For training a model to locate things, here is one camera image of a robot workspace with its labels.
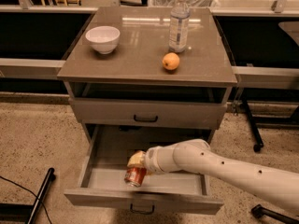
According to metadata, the clear plastic water bottle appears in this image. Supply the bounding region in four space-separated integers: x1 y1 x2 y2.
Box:
168 0 190 53

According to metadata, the closed grey top drawer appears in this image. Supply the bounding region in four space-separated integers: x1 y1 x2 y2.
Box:
69 98 227 130

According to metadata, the black floor stand leg left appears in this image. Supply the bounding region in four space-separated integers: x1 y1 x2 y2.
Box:
26 168 56 224

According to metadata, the red coke can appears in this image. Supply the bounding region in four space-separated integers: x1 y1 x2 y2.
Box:
124 167 147 188

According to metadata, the orange fruit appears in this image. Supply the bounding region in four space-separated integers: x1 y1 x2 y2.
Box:
162 52 180 71

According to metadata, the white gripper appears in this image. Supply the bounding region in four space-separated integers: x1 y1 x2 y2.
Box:
127 146 177 174

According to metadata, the black drawer handle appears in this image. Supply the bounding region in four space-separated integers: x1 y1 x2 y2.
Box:
134 115 159 123
130 203 155 215

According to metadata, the black middle drawer handle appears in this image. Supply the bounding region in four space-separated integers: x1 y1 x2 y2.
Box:
130 203 155 215

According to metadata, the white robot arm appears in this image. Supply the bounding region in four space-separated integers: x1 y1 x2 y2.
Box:
127 139 299 215

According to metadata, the white ceramic bowl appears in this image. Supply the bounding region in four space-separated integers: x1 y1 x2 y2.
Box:
85 26 121 54

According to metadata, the black wheeled stand leg right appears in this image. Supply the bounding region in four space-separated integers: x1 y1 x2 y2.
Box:
242 98 263 153

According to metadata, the black stand foot bottom right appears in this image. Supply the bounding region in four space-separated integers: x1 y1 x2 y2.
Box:
251 204 299 224

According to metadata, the black cable on floor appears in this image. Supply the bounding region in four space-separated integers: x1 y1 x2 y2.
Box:
0 175 54 224

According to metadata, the grey drawer cabinet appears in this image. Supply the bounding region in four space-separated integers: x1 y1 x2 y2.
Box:
56 6 239 217

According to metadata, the black top drawer handle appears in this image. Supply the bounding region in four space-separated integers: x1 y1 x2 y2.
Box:
134 115 159 123

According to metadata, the open grey middle drawer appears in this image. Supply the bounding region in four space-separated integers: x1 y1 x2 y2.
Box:
64 125 222 215

